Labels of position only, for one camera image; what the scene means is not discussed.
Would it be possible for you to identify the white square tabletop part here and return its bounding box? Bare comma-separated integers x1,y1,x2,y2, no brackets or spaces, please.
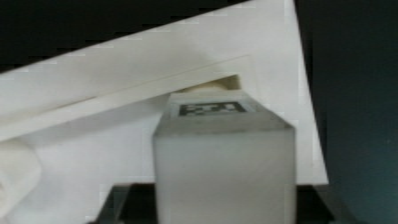
0,0,327,224

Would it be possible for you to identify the white table leg with tag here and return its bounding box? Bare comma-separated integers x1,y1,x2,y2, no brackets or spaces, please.
153,90,297,224

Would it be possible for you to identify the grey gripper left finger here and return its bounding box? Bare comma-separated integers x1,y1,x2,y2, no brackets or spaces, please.
87,183,158,224

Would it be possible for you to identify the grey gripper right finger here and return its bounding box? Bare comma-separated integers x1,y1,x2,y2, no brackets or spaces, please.
295,185,359,224

